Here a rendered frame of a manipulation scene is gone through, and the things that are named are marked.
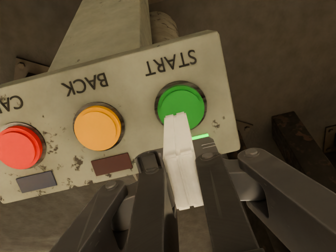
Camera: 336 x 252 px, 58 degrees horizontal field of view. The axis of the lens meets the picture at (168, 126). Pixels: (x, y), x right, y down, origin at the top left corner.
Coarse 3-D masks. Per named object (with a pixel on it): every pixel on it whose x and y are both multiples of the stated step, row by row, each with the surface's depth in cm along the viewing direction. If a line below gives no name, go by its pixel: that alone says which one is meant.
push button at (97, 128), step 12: (96, 108) 26; (108, 108) 26; (84, 120) 26; (96, 120) 26; (108, 120) 26; (84, 132) 26; (96, 132) 26; (108, 132) 26; (84, 144) 27; (96, 144) 26; (108, 144) 26
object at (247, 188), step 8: (208, 136) 17; (200, 144) 16; (208, 144) 16; (200, 152) 15; (224, 160) 14; (232, 160) 14; (232, 168) 13; (232, 176) 13; (240, 176) 13; (248, 176) 13; (240, 184) 13; (248, 184) 13; (256, 184) 13; (240, 192) 13; (248, 192) 13; (256, 192) 13; (264, 192) 13; (240, 200) 13; (248, 200) 13
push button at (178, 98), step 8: (168, 88) 25; (176, 88) 25; (184, 88) 25; (192, 88) 25; (160, 96) 26; (168, 96) 25; (176, 96) 25; (184, 96) 25; (192, 96) 25; (200, 96) 25; (160, 104) 26; (168, 104) 25; (176, 104) 25; (184, 104) 25; (192, 104) 25; (200, 104) 26; (160, 112) 26; (168, 112) 26; (176, 112) 26; (184, 112) 26; (192, 112) 26; (200, 112) 26; (192, 120) 26; (200, 120) 26
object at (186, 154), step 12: (180, 120) 19; (180, 132) 17; (180, 144) 15; (192, 144) 15; (180, 156) 14; (192, 156) 14; (192, 168) 14; (192, 180) 14; (192, 192) 15; (192, 204) 15
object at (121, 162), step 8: (96, 160) 28; (104, 160) 28; (112, 160) 28; (120, 160) 28; (128, 160) 28; (96, 168) 28; (104, 168) 28; (112, 168) 28; (120, 168) 28; (128, 168) 28
